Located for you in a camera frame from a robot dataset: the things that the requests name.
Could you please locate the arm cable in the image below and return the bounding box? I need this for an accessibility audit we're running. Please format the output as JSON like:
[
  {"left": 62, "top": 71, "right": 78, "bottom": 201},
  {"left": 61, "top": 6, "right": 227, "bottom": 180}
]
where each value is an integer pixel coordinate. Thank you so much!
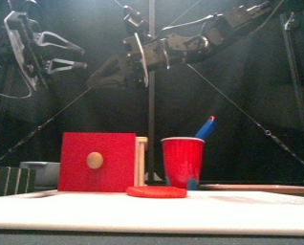
[
  {"left": 0, "top": 85, "right": 35, "bottom": 100},
  {"left": 159, "top": 12, "right": 223, "bottom": 37}
]

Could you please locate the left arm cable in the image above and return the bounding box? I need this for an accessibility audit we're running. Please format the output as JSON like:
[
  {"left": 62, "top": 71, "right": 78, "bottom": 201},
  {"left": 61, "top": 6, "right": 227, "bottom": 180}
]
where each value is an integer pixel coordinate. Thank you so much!
[{"left": 0, "top": 85, "right": 35, "bottom": 100}]

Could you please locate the metal wire turnbuckle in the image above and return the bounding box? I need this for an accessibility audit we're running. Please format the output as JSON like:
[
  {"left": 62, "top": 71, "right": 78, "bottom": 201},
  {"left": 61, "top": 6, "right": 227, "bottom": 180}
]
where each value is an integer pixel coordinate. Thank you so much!
[{"left": 263, "top": 128, "right": 289, "bottom": 149}]

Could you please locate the thin steel brace wire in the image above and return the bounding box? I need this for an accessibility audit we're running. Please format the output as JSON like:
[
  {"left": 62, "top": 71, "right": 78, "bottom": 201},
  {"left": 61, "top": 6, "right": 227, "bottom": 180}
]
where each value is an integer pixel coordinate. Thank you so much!
[
  {"left": 186, "top": 63, "right": 304, "bottom": 175},
  {"left": 0, "top": 87, "right": 94, "bottom": 167}
]

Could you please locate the orange-brown flat board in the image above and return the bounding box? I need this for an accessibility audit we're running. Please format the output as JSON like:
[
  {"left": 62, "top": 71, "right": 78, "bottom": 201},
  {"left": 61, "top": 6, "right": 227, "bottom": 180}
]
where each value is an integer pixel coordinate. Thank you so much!
[{"left": 198, "top": 183, "right": 304, "bottom": 195}]

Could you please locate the green white striped block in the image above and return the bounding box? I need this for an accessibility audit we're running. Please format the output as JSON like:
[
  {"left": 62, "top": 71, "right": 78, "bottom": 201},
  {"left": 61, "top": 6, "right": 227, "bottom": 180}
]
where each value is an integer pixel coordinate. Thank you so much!
[{"left": 0, "top": 166, "right": 38, "bottom": 198}]

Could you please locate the red plastic cup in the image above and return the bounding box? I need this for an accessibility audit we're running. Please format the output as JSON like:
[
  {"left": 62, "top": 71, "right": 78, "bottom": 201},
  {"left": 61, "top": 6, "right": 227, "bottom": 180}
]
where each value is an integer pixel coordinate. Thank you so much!
[{"left": 161, "top": 137, "right": 206, "bottom": 189}]

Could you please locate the white cutting board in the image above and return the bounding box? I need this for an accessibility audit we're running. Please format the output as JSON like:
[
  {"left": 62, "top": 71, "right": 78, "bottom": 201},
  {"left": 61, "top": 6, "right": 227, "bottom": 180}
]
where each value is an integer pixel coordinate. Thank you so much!
[{"left": 0, "top": 189, "right": 304, "bottom": 237}]

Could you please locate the red flat dough disc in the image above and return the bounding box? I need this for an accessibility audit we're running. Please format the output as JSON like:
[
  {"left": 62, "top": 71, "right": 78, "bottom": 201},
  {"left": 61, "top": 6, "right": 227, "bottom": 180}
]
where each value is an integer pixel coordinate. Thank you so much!
[{"left": 126, "top": 186, "right": 190, "bottom": 199}]

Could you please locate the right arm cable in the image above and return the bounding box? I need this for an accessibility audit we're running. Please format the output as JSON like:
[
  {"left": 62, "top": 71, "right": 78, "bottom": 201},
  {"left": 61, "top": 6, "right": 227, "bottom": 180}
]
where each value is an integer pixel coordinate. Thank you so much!
[{"left": 159, "top": 12, "right": 223, "bottom": 37}]

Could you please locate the grey plastic container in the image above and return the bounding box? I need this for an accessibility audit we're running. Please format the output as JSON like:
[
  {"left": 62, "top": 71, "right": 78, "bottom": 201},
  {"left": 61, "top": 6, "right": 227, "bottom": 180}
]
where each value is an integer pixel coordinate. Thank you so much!
[{"left": 18, "top": 161, "right": 62, "bottom": 188}]

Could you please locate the black frame pole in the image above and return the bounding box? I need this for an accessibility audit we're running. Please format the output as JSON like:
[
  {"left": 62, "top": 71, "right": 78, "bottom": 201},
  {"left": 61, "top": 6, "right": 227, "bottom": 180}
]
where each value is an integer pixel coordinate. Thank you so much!
[
  {"left": 145, "top": 0, "right": 166, "bottom": 184},
  {"left": 282, "top": 12, "right": 304, "bottom": 142}
]

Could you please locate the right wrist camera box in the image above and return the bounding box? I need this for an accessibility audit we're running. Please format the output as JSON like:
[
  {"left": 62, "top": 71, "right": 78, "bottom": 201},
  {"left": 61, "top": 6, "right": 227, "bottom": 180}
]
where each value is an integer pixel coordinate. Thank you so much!
[{"left": 122, "top": 5, "right": 149, "bottom": 36}]

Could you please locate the red drawer with wooden knob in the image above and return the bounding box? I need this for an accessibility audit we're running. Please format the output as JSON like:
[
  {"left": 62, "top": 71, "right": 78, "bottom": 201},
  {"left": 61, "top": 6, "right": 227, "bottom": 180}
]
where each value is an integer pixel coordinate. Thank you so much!
[{"left": 58, "top": 132, "right": 138, "bottom": 193}]

